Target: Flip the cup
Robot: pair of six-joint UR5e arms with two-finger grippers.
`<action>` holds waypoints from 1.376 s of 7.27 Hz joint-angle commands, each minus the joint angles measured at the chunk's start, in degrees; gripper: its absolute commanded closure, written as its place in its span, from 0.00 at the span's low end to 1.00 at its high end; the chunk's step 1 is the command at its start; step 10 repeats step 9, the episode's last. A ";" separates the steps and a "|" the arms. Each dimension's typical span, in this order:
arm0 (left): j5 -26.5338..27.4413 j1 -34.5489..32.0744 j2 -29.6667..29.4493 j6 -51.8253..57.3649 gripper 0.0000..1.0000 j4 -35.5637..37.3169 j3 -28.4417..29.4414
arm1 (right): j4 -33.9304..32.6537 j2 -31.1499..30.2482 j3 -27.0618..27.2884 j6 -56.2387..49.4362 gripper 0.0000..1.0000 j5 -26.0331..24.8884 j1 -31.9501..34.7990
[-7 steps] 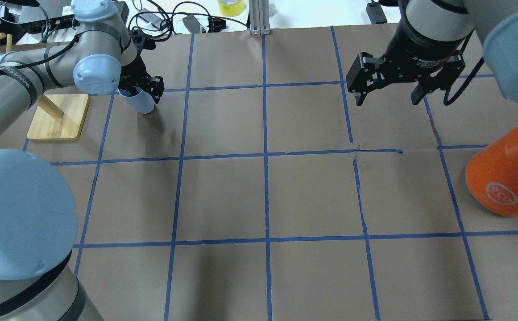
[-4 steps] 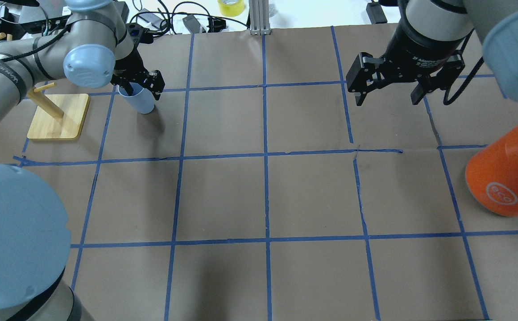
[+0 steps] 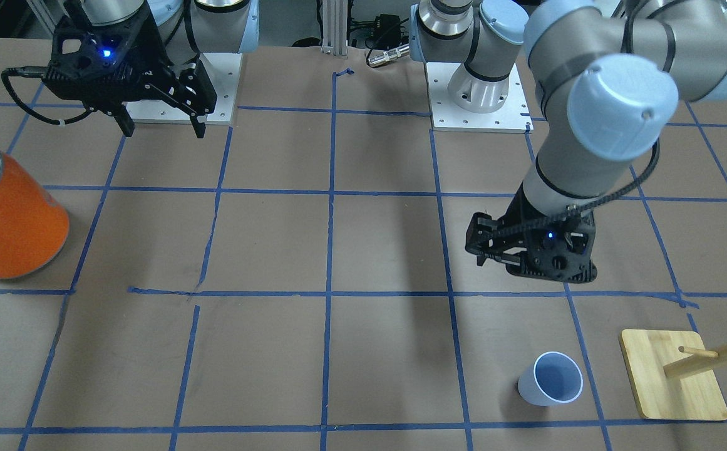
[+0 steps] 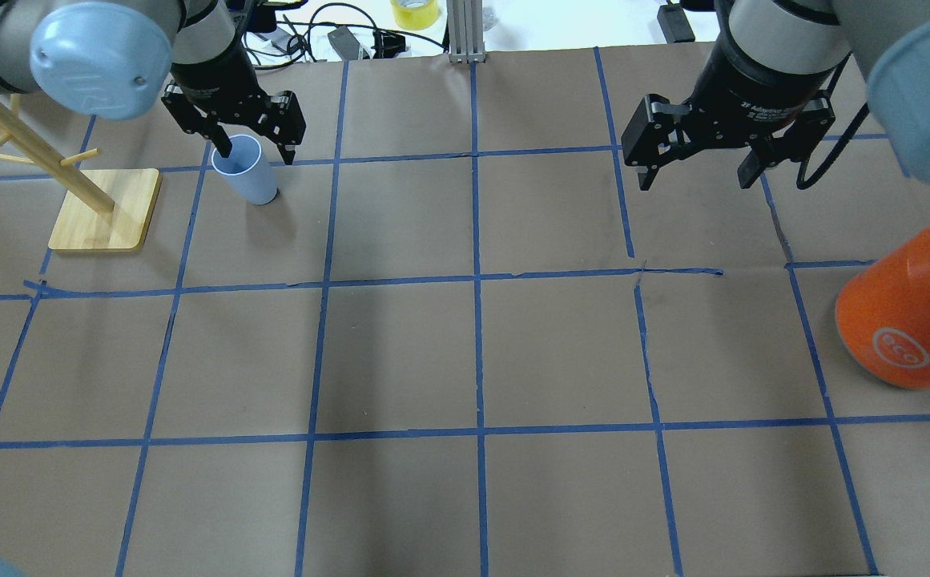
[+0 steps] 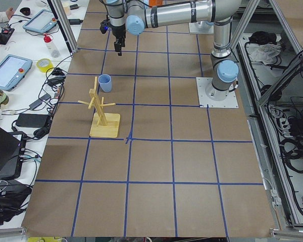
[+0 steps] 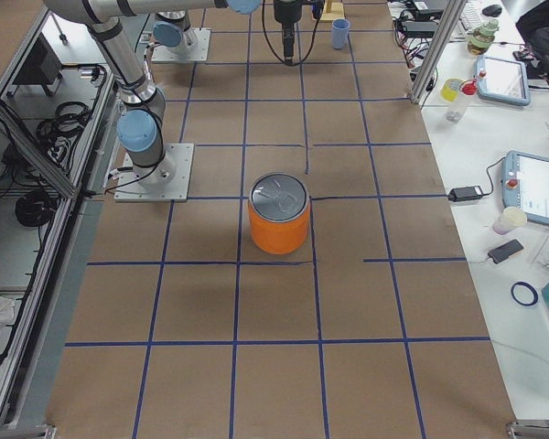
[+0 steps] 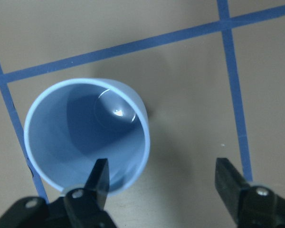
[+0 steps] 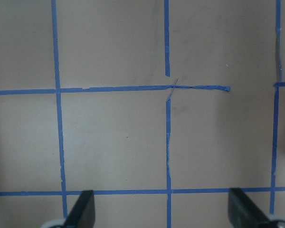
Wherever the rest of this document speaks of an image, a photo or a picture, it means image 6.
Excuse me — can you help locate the light blue plastic cup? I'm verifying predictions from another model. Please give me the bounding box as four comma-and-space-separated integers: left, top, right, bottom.
331, 18, 350, 50

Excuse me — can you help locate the wooden cup stand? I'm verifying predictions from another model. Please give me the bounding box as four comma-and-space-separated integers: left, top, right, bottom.
320, 0, 345, 23

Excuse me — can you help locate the clear plastic cup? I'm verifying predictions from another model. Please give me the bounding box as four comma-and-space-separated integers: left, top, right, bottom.
446, 93, 470, 123

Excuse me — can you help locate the white paper cup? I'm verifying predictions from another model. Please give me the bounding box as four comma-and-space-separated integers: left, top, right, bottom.
492, 207, 528, 235

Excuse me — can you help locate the yellow tape roll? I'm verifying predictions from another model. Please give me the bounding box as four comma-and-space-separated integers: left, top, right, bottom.
440, 78, 464, 102

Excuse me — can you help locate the large orange can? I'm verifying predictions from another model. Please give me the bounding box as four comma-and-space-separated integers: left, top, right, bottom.
248, 173, 310, 255

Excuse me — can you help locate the far teach pendant tablet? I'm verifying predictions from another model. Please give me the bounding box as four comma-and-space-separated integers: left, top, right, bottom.
475, 55, 531, 106

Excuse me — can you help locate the teach pendant tablet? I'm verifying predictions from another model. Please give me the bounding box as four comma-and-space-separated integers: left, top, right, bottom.
475, 55, 531, 106
501, 150, 549, 226

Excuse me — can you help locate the black power adapter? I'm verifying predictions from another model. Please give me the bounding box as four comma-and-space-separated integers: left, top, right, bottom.
447, 186, 485, 202

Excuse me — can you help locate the near teach pendant tablet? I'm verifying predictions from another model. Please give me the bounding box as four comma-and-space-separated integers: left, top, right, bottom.
501, 150, 549, 226

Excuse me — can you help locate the black smartphone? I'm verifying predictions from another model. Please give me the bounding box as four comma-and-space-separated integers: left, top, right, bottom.
487, 239, 524, 264

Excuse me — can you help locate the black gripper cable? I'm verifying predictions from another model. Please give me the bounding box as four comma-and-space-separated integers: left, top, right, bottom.
261, 0, 324, 68

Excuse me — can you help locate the aluminium frame post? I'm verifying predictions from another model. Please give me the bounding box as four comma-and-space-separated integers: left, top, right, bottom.
409, 0, 466, 104

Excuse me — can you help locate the blue tape ring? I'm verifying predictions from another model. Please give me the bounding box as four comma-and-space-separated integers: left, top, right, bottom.
511, 281, 539, 308

